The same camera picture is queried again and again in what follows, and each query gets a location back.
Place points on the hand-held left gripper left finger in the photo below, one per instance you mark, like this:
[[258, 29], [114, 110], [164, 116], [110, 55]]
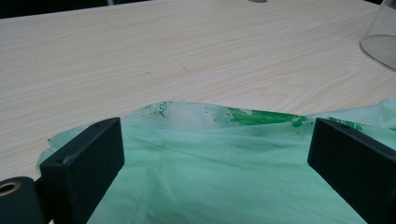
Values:
[[81, 161]]

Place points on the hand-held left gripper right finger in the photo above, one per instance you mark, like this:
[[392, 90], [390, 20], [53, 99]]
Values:
[[358, 161]]

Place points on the clear plastic bin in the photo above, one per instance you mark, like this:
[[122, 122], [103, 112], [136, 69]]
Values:
[[383, 46]]

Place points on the green plastic bag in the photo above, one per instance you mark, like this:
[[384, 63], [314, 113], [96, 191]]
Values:
[[202, 171]]

